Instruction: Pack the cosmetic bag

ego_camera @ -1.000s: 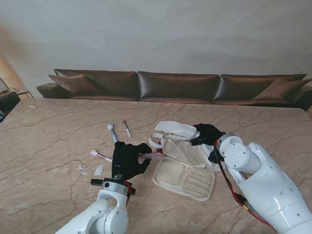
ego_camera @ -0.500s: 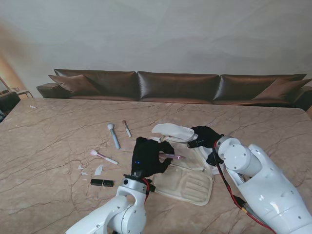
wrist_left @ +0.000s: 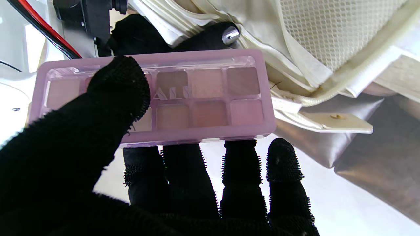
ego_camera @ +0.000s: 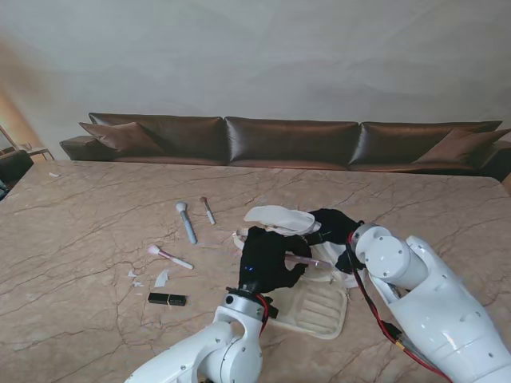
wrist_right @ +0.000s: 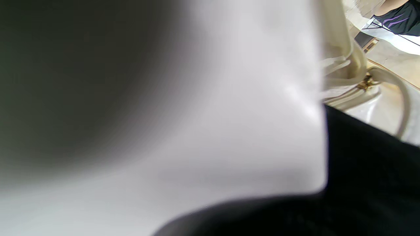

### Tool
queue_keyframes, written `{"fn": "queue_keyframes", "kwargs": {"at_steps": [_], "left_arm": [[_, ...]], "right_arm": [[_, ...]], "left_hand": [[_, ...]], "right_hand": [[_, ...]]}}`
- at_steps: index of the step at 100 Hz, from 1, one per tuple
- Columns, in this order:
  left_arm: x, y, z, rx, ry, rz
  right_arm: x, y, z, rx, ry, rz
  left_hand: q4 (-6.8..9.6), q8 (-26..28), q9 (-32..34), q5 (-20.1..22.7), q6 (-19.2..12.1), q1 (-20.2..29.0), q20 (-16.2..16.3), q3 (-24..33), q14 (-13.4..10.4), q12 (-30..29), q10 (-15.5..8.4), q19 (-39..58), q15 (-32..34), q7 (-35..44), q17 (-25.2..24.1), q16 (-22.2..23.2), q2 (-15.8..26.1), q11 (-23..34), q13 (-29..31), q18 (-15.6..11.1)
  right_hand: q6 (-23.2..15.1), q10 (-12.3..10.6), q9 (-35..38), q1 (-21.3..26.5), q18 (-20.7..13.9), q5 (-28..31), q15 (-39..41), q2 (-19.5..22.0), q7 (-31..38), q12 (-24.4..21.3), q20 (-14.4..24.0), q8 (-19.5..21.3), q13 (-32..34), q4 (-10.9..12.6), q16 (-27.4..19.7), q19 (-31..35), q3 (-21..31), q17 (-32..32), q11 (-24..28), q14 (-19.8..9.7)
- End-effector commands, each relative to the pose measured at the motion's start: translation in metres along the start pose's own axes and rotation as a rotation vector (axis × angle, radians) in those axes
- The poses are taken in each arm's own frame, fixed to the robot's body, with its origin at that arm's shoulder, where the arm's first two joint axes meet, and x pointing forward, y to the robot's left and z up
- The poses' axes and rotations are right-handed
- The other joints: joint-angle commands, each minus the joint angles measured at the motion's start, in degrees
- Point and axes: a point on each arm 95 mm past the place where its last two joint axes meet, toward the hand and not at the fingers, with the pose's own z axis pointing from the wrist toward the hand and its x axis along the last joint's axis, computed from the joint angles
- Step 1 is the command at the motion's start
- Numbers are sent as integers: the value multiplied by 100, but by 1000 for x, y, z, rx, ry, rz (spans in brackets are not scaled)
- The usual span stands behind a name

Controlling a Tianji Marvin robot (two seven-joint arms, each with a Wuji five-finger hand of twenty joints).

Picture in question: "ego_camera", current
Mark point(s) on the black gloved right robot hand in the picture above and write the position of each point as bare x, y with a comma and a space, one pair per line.
333, 225

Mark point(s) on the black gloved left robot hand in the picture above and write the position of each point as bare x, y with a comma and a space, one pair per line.
263, 259

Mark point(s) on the pink eyeshadow palette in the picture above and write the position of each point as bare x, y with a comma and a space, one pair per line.
311, 261

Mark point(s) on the cream white cosmetics bag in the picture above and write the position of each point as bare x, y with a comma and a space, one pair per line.
315, 311

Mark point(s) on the black lipstick tube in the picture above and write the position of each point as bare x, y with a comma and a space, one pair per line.
165, 298

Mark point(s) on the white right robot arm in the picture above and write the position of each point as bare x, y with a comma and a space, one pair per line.
431, 295

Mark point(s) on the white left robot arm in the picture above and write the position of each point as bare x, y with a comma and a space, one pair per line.
223, 343

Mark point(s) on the brown leather sofa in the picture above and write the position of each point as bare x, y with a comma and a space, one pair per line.
291, 139

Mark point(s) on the large white paper shard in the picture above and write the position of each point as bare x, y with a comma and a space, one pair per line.
161, 278

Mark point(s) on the brown sofa cushion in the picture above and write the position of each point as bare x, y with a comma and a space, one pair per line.
463, 145
120, 137

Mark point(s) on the small wooden side table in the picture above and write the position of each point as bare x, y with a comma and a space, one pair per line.
40, 152

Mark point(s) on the dark armchair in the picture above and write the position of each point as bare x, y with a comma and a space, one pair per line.
14, 163

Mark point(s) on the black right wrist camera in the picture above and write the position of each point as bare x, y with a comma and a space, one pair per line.
345, 263

